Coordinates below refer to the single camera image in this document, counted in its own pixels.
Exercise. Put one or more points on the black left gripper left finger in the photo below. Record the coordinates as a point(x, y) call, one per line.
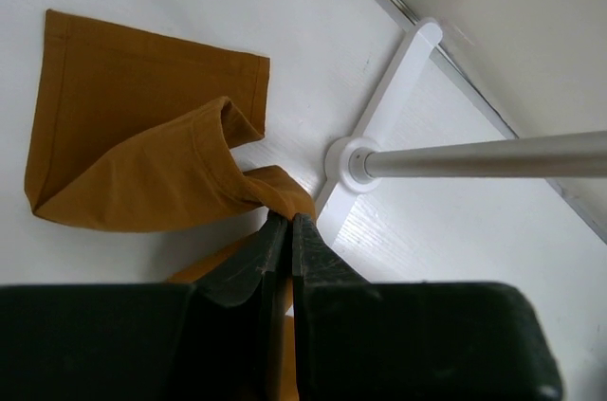
point(231, 343)

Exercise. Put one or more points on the brown trousers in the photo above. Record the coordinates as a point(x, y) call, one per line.
point(133, 132)

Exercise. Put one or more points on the aluminium rail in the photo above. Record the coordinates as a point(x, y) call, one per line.
point(450, 60)

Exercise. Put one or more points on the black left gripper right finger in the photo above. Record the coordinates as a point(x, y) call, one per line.
point(357, 340)

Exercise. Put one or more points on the white garment rack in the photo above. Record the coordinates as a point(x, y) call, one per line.
point(356, 164)

